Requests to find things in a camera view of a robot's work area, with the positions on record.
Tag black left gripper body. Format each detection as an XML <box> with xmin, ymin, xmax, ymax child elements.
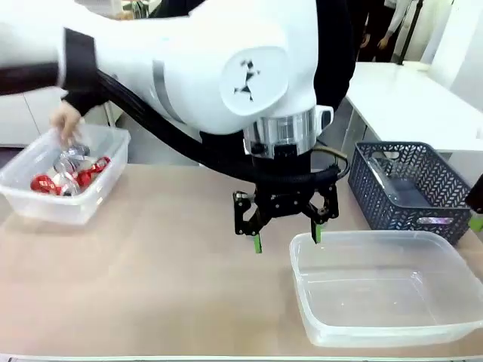
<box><xmin>251</xmin><ymin>150</ymin><xmax>317</xmax><ymax>224</ymax></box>

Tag dark grey woven basket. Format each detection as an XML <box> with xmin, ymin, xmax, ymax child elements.
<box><xmin>347</xmin><ymin>140</ymin><xmax>473</xmax><ymax>247</ymax></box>

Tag clear plastic bin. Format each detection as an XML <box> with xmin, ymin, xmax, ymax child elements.
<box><xmin>288</xmin><ymin>230</ymin><xmax>483</xmax><ymax>348</ymax></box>
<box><xmin>0</xmin><ymin>125</ymin><xmax>132</xmax><ymax>226</ymax></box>

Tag silver can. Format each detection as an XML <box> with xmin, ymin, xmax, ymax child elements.
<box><xmin>55</xmin><ymin>145</ymin><xmax>92</xmax><ymax>173</ymax></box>

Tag person's right forearm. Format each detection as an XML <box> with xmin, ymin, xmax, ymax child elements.
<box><xmin>61</xmin><ymin>75</ymin><xmax>115</xmax><ymax>118</ymax></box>

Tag person's right hand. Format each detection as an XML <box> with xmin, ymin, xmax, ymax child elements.
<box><xmin>50</xmin><ymin>103</ymin><xmax>86</xmax><ymax>139</ymax></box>

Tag clear plastic bottle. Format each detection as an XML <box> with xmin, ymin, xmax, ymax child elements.
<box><xmin>367</xmin><ymin>157</ymin><xmax>430</xmax><ymax>207</ymax></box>

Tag large white table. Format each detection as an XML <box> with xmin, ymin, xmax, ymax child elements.
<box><xmin>343</xmin><ymin>60</ymin><xmax>483</xmax><ymax>167</ymax></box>

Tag red and silver wrapped items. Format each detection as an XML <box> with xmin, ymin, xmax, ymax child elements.
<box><xmin>76</xmin><ymin>155</ymin><xmax>112</xmax><ymax>187</ymax></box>

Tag clear crumpled plastic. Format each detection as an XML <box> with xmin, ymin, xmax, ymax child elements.
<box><xmin>52</xmin><ymin>169</ymin><xmax>83</xmax><ymax>198</ymax></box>

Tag bystander in light sleeve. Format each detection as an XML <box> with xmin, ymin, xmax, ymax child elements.
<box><xmin>357</xmin><ymin>0</ymin><xmax>408</xmax><ymax>64</ymax></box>

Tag black tripod pole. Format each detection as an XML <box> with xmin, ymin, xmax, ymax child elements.
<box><xmin>395</xmin><ymin>0</ymin><xmax>424</xmax><ymax>67</ymax></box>

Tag red crushed can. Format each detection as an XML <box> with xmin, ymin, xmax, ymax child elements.
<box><xmin>30</xmin><ymin>173</ymin><xmax>58</xmax><ymax>195</ymax></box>

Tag white cabinet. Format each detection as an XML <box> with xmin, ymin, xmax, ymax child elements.
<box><xmin>0</xmin><ymin>85</ymin><xmax>126</xmax><ymax>149</ymax></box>

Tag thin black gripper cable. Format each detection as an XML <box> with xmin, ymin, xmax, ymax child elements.
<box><xmin>314</xmin><ymin>146</ymin><xmax>349</xmax><ymax>179</ymax></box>

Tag black braided cable sleeve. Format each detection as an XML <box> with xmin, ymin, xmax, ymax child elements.
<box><xmin>0</xmin><ymin>62</ymin><xmax>340</xmax><ymax>186</ymax></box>

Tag black strap on left arm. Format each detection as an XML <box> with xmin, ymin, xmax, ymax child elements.
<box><xmin>61</xmin><ymin>27</ymin><xmax>98</xmax><ymax>94</ymax></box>

